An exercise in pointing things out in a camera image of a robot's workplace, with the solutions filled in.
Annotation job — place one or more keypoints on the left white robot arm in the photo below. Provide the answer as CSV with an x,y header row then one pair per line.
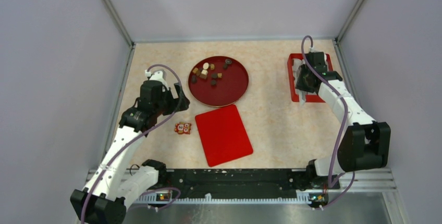
x,y
106,198

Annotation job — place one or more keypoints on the red rectangular lid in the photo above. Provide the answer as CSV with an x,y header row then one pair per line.
x,y
223,135

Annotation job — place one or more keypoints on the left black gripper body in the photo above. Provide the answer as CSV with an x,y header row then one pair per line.
x,y
167,103

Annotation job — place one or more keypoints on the red owl number block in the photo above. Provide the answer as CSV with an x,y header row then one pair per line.
x,y
183,128

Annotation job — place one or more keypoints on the round dark red tray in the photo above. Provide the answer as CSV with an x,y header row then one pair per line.
x,y
215,86

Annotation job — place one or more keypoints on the metal tongs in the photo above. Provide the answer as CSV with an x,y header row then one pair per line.
x,y
302,97

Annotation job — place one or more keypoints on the red chocolate box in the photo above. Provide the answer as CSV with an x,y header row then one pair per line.
x,y
295,60

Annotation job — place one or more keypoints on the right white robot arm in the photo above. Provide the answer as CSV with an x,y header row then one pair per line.
x,y
363,142

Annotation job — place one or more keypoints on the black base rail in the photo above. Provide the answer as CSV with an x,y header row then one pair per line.
x,y
240,184

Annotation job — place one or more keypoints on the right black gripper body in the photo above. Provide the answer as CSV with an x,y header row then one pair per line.
x,y
302,83

